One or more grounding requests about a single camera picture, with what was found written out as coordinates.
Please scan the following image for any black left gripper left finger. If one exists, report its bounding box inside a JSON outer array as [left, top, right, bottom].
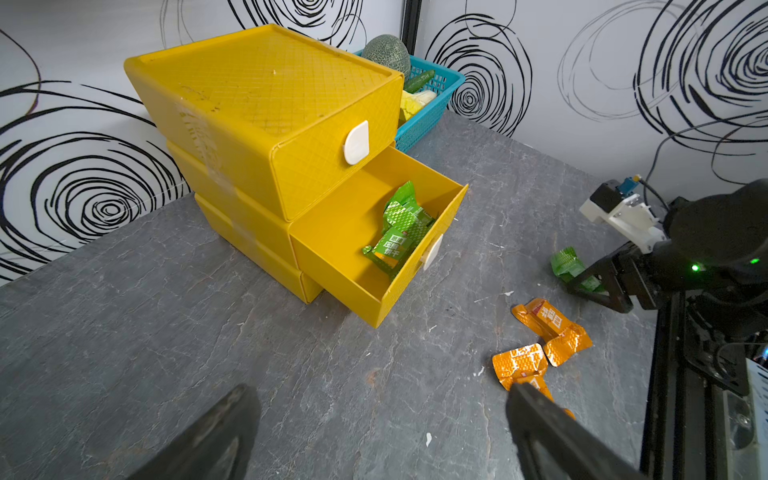
[[130, 383, 261, 479]]

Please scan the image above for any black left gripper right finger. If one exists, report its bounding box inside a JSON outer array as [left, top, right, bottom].
[[506, 384, 644, 480]]

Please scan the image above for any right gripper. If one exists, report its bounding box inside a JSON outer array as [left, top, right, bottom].
[[566, 242, 668, 313]]

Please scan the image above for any green cookie pack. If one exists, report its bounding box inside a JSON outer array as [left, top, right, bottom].
[[550, 247, 606, 294], [382, 181, 435, 238], [362, 225, 428, 280]]

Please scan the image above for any orange cookie pack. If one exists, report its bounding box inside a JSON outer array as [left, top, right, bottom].
[[511, 298, 593, 367], [492, 340, 574, 401]]

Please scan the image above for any green cookie pack top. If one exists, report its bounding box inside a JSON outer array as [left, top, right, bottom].
[[382, 181, 435, 238]]

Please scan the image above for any yellow plastic drawer cabinet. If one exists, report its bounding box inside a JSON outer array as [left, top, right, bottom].
[[124, 25, 467, 326]]

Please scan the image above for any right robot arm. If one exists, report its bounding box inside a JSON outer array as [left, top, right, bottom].
[[566, 177, 767, 338]]

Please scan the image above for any teal plastic basket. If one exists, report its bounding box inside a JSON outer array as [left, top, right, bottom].
[[342, 55, 466, 165]]

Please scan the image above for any green cucumber toy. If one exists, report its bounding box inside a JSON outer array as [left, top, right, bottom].
[[403, 70, 435, 94]]

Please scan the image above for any right netted melon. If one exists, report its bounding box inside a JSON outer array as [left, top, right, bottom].
[[361, 34, 412, 78]]

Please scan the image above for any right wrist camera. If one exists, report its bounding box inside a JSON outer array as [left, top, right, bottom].
[[579, 175, 668, 254]]

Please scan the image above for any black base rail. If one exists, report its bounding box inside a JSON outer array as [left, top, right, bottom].
[[640, 293, 767, 479]]

